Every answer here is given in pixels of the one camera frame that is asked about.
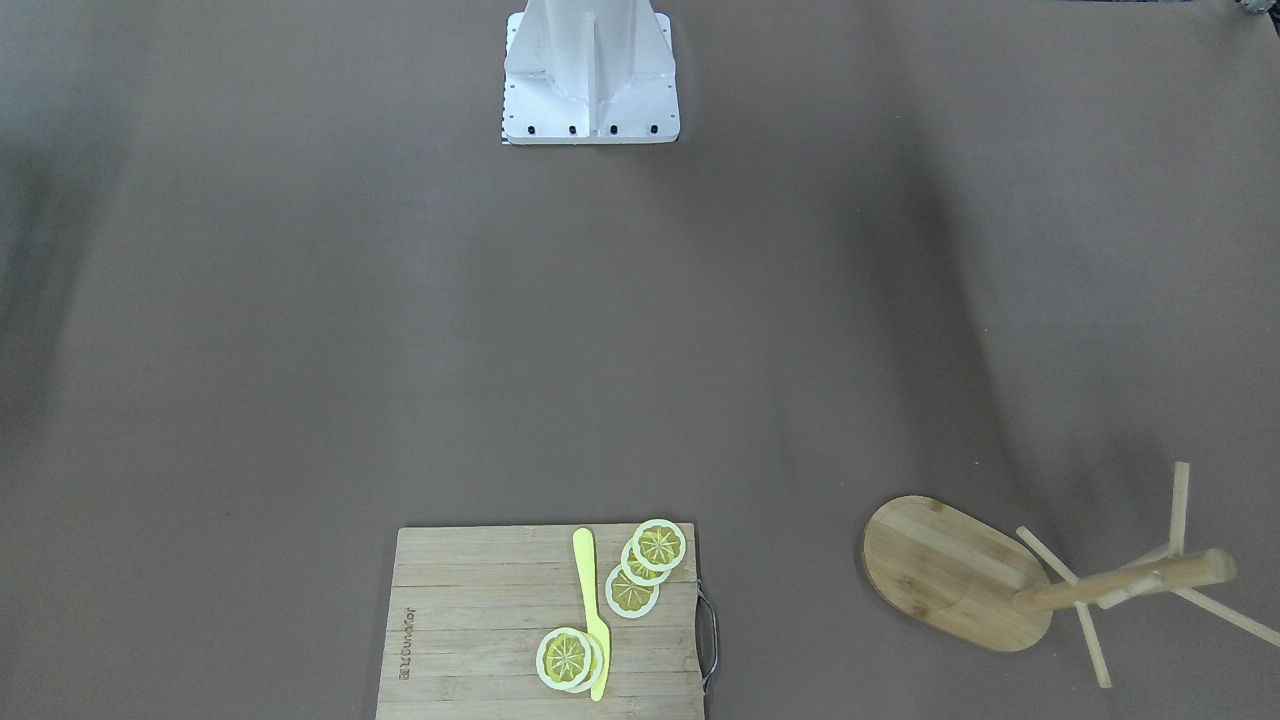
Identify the lemon slice front of stack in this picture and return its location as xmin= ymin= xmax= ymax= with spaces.
xmin=630 ymin=518 xmax=689 ymax=573

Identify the lemon slice middle of stack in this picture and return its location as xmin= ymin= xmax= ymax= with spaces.
xmin=620 ymin=539 xmax=672 ymax=587

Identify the yellow plastic knife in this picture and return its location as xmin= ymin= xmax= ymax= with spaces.
xmin=572 ymin=527 xmax=612 ymax=702

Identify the wooden cup storage rack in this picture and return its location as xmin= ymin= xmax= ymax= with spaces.
xmin=860 ymin=461 xmax=1277 ymax=688

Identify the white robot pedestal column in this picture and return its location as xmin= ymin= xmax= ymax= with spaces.
xmin=500 ymin=1 xmax=681 ymax=146

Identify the wooden cutting board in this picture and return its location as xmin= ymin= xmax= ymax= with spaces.
xmin=376 ymin=521 xmax=718 ymax=719

